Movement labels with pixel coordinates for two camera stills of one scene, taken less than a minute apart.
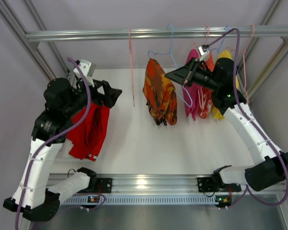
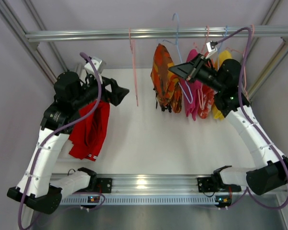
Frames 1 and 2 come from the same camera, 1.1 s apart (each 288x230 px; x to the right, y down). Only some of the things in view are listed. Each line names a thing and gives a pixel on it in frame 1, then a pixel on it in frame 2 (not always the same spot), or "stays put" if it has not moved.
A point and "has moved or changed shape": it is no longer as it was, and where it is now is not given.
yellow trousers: x=224 y=53 stays put
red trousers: x=87 y=137 stays put
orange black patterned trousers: x=160 y=94 has moved or changed shape
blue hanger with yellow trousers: x=223 y=53 stays put
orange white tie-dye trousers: x=205 y=96 stays put
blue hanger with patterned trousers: x=171 y=52 → x=167 y=86
